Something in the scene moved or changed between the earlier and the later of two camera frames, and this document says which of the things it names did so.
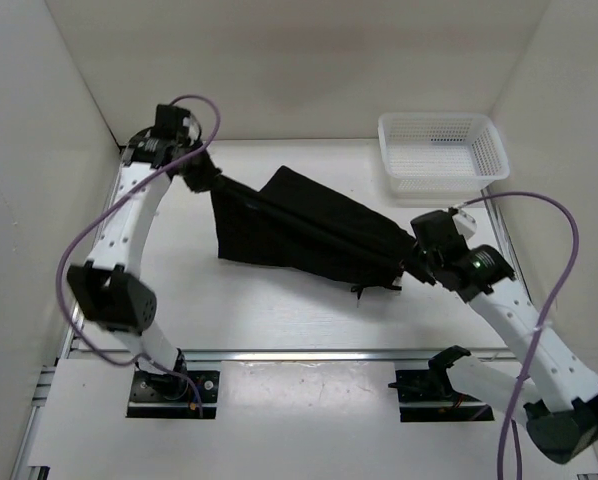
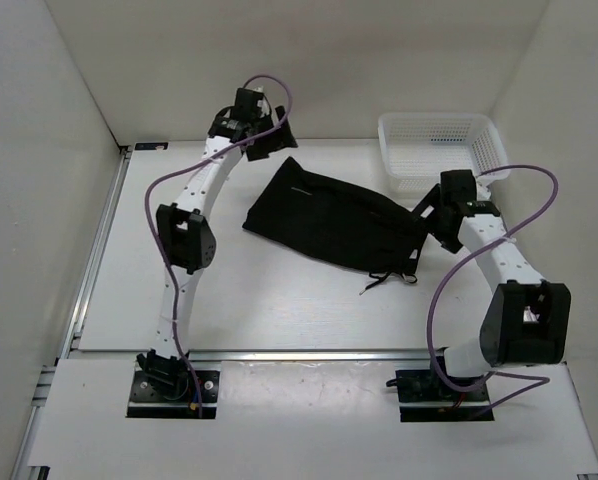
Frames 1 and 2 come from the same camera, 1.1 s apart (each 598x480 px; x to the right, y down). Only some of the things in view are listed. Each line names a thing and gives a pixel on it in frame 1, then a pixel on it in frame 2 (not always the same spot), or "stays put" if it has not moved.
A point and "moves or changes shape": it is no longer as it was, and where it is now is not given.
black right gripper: x=415 y=250 -> x=446 y=238
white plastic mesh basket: x=430 y=155 stays put
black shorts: x=299 y=224 moves or changes shape
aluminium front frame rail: x=309 y=355 stays put
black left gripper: x=207 y=172 -> x=283 y=141
